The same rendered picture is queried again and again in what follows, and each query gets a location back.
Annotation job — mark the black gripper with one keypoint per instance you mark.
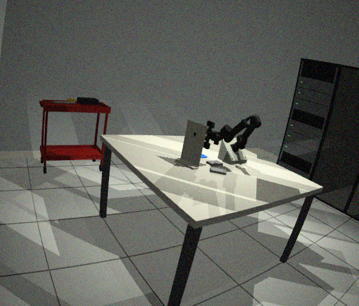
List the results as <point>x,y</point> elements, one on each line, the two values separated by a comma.
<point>210,134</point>

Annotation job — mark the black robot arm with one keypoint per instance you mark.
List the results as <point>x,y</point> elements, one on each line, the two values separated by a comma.
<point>227,133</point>

